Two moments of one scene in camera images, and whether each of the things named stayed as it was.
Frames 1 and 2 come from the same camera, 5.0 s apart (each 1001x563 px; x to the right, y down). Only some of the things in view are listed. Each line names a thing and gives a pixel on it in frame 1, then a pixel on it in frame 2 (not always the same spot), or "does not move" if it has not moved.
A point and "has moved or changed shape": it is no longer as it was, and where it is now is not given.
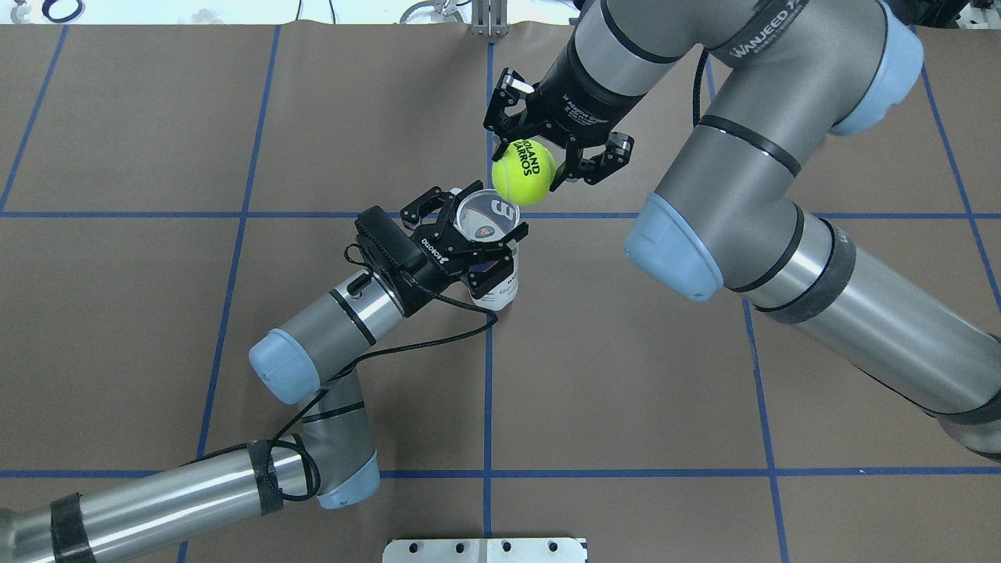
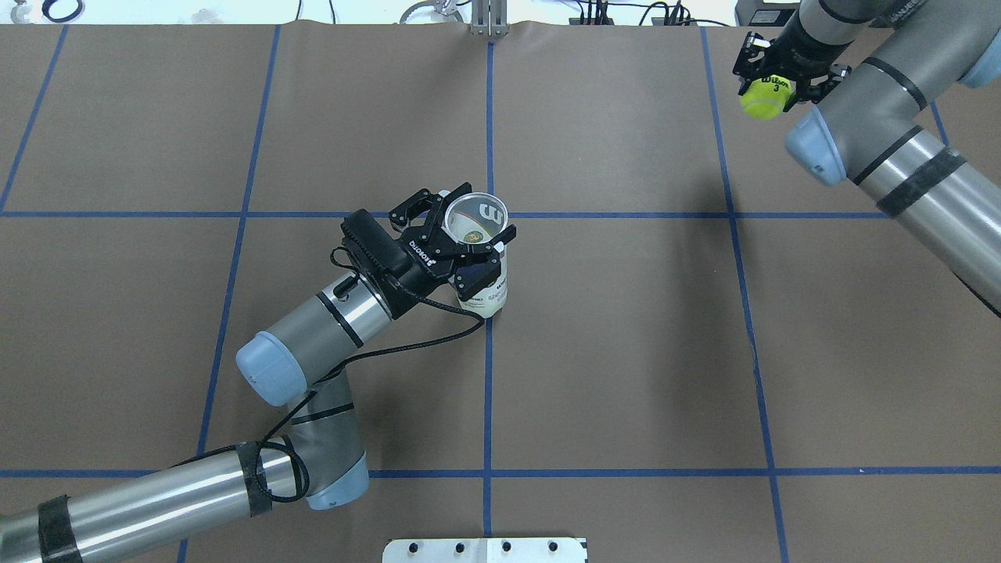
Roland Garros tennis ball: [524, 172] has moved or changed shape
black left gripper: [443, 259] does not move
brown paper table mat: [169, 191] does not move
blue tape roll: [47, 5] does not move
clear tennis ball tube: [485, 215] has moved or changed shape
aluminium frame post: [489, 18] does not move
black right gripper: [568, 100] to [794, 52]
